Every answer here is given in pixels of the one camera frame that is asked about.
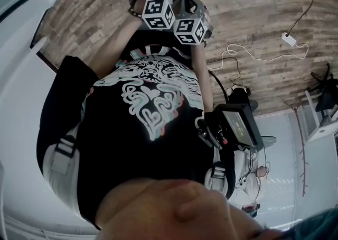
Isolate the black printed t-shirt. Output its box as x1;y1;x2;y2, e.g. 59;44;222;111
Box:
36;45;236;231

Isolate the person's right forearm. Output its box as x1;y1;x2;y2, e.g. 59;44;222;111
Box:
190;43;214;114

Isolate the black office chair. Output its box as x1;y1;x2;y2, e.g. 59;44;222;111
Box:
309;62;338;114

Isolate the white power adapter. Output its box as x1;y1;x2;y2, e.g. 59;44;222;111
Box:
280;32;297;48

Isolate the reddish cable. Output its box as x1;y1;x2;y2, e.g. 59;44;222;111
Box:
290;103;310;198

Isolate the thick black cable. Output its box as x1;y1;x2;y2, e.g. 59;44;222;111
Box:
208;69;233;104

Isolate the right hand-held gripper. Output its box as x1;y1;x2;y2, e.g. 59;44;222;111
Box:
172;0;213;47

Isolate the black device with red button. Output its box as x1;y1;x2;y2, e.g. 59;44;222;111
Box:
197;111;229;151

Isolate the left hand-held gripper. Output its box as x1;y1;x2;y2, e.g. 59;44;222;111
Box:
128;0;176;31

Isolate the person's left hand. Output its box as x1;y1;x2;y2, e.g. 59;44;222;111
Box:
131;0;147;16

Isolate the person's face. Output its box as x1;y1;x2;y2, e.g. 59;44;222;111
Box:
95;178;304;240

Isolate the grey shoulder strap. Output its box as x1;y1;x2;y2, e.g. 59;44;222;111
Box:
203;149;229;196
42;124;81;209

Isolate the white cabinet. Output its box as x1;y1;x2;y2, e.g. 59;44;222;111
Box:
304;89;338;144

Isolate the thin black cable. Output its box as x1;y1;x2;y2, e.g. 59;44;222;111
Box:
286;0;315;36

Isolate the white waist strap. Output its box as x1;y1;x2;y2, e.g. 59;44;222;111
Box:
143;44;171;56

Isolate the person's left forearm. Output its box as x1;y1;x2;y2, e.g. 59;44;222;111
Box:
91;18;145;79

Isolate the white cable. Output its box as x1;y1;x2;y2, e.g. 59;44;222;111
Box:
206;43;310;71

